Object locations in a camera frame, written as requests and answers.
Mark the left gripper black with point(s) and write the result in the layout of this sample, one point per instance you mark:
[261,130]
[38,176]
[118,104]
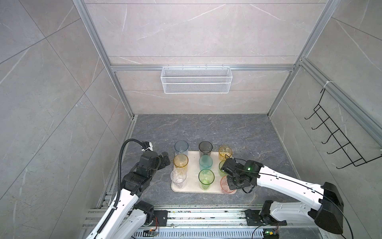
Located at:
[161,164]

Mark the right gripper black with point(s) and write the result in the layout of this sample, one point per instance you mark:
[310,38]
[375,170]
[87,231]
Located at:
[232,186]

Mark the short green glass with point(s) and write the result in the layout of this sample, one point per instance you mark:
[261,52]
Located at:
[222,172]

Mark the short pink glass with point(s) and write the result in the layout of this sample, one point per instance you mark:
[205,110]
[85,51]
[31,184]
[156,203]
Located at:
[225,187]

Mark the short amber glass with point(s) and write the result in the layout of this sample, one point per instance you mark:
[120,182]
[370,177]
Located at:
[225,152]

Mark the tall amber glass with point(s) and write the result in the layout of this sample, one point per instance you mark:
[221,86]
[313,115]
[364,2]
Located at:
[181,162]

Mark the short clear glass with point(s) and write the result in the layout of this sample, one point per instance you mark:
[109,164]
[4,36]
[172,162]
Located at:
[178,177]

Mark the tall green glass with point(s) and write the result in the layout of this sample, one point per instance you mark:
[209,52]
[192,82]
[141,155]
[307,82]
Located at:
[206,178]

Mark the tall blue glass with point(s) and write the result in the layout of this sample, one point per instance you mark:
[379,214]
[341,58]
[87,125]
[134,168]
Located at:
[181,147]

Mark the beige tray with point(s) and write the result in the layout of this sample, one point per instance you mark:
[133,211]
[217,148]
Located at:
[192,181]

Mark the tall teal glass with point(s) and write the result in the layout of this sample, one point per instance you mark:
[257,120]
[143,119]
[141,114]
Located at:
[205,162]

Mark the tall grey glass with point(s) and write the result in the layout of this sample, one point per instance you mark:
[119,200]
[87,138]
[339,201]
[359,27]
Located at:
[205,148]

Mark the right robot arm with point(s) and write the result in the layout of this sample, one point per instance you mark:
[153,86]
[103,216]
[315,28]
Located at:
[321,204]

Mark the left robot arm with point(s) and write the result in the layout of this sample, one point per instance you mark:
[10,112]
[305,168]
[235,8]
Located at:
[127,214]

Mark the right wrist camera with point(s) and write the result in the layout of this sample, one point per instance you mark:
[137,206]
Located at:
[232,167]

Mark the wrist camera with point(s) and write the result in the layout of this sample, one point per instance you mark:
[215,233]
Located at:
[232,167]
[146,145]

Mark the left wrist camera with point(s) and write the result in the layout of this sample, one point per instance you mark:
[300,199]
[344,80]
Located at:
[146,145]

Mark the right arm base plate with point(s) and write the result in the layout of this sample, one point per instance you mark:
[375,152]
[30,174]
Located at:
[258,218]

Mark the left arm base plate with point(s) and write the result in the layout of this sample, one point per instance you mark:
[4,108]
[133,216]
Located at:
[162,217]

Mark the aluminium rail frame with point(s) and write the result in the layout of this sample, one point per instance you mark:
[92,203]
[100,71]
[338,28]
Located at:
[222,222]

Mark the white wire basket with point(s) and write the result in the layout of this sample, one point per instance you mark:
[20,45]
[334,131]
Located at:
[196,80]

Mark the black wire hook rack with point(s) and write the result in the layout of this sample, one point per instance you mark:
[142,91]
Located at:
[337,136]

